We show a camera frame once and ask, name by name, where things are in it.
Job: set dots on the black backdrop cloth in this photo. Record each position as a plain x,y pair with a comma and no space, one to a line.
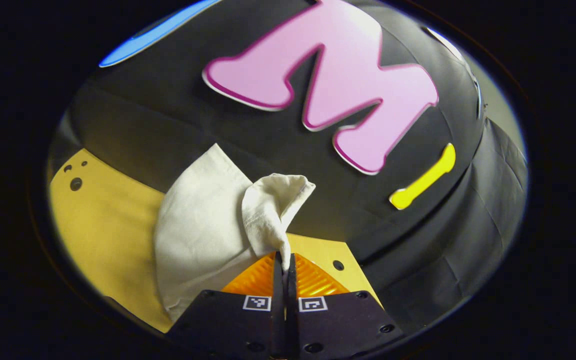
268,135

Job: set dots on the white jeans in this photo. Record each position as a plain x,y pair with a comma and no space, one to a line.
198,225

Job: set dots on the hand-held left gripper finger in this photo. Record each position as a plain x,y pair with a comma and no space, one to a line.
291,320
279,320

